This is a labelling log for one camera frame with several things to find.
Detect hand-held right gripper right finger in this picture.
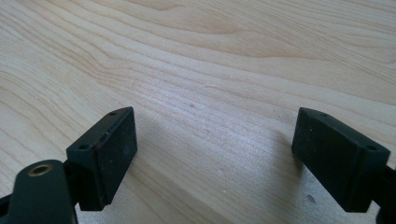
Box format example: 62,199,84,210
290,106,391,214

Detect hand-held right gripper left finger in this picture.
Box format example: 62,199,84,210
65,105,138,212

